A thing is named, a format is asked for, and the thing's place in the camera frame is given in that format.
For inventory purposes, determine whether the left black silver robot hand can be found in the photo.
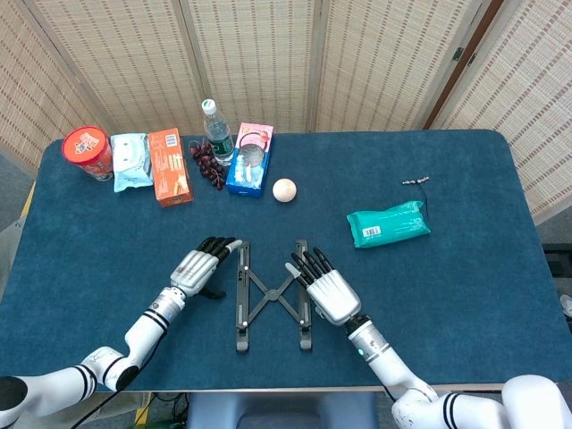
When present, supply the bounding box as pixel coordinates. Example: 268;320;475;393
169;236;243;299

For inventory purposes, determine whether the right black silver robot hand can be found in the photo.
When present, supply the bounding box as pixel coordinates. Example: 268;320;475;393
284;247;362;326

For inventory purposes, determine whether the black folding stand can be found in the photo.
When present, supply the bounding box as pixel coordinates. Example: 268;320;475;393
234;239;314;354

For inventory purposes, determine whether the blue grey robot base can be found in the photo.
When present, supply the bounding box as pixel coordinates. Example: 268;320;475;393
186;391;380;429

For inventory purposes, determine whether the blue felt table cover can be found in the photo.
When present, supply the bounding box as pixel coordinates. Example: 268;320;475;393
0;129;572;394

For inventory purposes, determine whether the green wet wipes pack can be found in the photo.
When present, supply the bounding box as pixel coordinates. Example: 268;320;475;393
346;200;433;250

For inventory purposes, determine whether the orange snack box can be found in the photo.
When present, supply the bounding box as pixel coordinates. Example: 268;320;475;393
147;128;196;209

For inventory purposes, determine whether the dark red grape bunch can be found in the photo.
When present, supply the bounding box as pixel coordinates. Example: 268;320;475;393
189;140;227;191

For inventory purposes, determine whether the pale peach ball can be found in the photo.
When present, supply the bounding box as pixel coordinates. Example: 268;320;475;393
272;178;299;205

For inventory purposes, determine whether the blue cookie box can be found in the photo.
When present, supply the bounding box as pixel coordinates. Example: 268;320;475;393
225;122;274;198

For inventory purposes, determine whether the light blue snack bag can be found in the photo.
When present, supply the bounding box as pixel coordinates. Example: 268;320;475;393
110;132;155;194

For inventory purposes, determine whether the clear plastic water bottle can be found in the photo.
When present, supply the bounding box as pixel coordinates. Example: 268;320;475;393
201;98;236;167

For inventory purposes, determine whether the red snack can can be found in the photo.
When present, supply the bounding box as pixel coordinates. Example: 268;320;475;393
61;126;114;183

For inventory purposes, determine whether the woven bamboo folding screen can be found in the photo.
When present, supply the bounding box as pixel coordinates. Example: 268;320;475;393
0;0;572;224

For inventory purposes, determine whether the black box on floor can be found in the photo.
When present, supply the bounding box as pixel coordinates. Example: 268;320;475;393
543;243;572;278

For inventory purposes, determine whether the small metal connector with wire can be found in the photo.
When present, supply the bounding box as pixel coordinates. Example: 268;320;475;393
400;176;431;220

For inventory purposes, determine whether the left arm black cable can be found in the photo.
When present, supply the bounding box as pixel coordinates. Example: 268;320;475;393
82;332;170;429

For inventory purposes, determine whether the brown wooden post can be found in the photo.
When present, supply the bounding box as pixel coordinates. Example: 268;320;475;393
423;0;506;130

